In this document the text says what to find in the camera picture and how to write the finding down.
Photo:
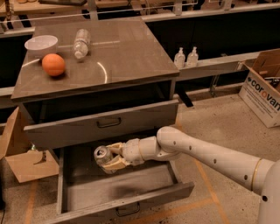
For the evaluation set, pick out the brown cardboard pieces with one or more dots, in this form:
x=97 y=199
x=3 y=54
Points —
x=25 y=161

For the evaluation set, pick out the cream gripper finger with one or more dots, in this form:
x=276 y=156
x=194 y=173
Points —
x=117 y=163
x=116 y=148

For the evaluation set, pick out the upper open grey drawer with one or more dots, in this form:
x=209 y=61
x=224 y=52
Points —
x=89 y=128

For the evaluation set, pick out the white bowl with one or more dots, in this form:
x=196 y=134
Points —
x=40 y=46

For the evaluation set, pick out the white corovan cardboard box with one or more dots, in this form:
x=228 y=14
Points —
x=260 y=91

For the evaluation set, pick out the orange fruit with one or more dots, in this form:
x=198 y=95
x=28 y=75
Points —
x=53 y=64

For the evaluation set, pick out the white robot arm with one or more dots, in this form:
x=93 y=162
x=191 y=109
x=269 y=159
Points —
x=259 y=175

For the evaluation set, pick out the clear plastic water bottle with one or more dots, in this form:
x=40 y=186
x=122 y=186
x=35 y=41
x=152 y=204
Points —
x=81 y=44

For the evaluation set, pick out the grey drawer cabinet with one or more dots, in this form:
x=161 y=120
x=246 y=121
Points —
x=125 y=67

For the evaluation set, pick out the open grey drawer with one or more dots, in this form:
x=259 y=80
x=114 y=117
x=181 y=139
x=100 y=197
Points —
x=88 y=195
x=89 y=128

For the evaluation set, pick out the lower open grey drawer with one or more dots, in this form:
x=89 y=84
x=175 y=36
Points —
x=88 y=195

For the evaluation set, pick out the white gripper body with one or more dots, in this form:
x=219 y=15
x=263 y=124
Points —
x=130 y=151

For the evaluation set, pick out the right sanitizer bottle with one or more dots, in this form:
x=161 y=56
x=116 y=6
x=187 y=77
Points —
x=192 y=58

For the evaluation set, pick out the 7up soda can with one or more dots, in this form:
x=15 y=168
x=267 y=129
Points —
x=102 y=156

